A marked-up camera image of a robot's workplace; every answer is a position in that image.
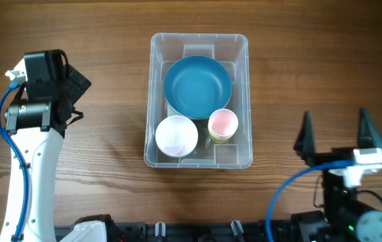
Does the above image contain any dark blue plate front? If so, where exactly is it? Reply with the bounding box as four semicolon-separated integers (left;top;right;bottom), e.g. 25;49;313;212
163;55;233;120

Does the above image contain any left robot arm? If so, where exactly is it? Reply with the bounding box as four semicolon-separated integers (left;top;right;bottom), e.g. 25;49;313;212
0;63;91;241

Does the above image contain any clear plastic storage container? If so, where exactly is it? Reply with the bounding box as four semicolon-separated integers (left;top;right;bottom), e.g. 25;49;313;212
143;33;253;169

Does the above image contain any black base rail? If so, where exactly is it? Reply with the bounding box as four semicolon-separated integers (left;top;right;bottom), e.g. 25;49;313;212
54;220;315;242

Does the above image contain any pink bowl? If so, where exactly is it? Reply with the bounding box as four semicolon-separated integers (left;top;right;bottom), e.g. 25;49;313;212
155;116;198;158

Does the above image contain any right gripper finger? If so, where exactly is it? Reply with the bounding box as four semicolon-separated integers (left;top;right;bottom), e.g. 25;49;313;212
293;111;315;165
357;108;382;149

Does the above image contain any pink cup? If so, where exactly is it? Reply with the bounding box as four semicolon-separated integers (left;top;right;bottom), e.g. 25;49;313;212
208;109;239;136

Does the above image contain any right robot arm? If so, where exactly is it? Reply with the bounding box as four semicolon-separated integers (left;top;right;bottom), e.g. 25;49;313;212
291;108;382;241

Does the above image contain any pale green cup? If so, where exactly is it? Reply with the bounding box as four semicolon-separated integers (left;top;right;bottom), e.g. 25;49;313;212
208;129;235;143

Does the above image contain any right blue cable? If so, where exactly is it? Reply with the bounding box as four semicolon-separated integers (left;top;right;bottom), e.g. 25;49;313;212
265;159;355;242

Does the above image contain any yellow cup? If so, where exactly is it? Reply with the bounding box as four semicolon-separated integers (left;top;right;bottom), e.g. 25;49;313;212
210;134;231;144

